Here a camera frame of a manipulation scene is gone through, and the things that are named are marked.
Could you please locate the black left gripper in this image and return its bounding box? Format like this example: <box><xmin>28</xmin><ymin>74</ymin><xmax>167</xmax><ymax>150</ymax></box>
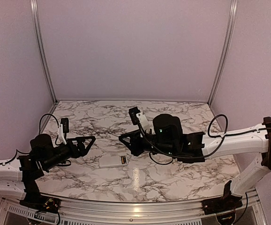
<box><xmin>43</xmin><ymin>136</ymin><xmax>96</xmax><ymax>171</ymax></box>

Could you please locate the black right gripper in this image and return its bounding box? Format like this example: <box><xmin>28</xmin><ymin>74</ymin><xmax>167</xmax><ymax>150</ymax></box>
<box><xmin>119</xmin><ymin>129</ymin><xmax>177</xmax><ymax>157</ymax></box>

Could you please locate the white remote control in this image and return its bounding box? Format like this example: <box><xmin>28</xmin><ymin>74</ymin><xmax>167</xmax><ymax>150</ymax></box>
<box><xmin>99</xmin><ymin>155</ymin><xmax>128</xmax><ymax>168</ymax></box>

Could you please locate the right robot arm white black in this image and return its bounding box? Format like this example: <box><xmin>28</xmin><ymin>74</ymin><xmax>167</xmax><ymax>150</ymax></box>
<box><xmin>119</xmin><ymin>112</ymin><xmax>271</xmax><ymax>210</ymax></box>

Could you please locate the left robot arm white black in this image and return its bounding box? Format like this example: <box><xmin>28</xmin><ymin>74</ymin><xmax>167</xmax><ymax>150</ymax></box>
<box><xmin>0</xmin><ymin>134</ymin><xmax>96</xmax><ymax>209</ymax></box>

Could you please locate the black gold AAA battery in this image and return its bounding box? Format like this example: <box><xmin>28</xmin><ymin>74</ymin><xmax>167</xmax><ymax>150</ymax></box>
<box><xmin>120</xmin><ymin>156</ymin><xmax>128</xmax><ymax>165</ymax></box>

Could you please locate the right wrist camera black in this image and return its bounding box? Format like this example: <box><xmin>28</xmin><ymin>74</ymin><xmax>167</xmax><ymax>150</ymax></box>
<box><xmin>128</xmin><ymin>107</ymin><xmax>151</xmax><ymax>133</ymax></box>

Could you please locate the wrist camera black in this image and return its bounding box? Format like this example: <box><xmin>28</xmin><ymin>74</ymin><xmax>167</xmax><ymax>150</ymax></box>
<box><xmin>128</xmin><ymin>107</ymin><xmax>151</xmax><ymax>133</ymax></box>
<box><xmin>55</xmin><ymin>118</ymin><xmax>69</xmax><ymax>145</ymax></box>

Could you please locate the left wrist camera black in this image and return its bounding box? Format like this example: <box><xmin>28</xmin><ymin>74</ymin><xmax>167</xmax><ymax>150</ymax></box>
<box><xmin>55</xmin><ymin>118</ymin><xmax>69</xmax><ymax>145</ymax></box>

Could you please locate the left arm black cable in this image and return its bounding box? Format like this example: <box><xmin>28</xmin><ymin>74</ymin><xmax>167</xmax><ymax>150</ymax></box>
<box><xmin>38</xmin><ymin>113</ymin><xmax>61</xmax><ymax>139</ymax></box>

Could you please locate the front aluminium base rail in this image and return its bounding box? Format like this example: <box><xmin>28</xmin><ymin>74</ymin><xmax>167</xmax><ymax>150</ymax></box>
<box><xmin>0</xmin><ymin>189</ymin><xmax>267</xmax><ymax>225</ymax></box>

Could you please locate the left aluminium frame post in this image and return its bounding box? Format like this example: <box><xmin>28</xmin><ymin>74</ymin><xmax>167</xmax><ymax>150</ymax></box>
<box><xmin>30</xmin><ymin>0</ymin><xmax>58</xmax><ymax>104</ymax></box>

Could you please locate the aluminium frame post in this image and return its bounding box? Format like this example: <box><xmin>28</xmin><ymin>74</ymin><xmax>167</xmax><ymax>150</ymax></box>
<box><xmin>207</xmin><ymin>0</ymin><xmax>238</xmax><ymax>107</ymax></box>
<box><xmin>30</xmin><ymin>0</ymin><xmax>58</xmax><ymax>104</ymax></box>

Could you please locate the right aluminium frame post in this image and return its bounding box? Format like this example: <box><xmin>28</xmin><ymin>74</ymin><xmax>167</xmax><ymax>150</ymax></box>
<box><xmin>207</xmin><ymin>0</ymin><xmax>238</xmax><ymax>107</ymax></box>

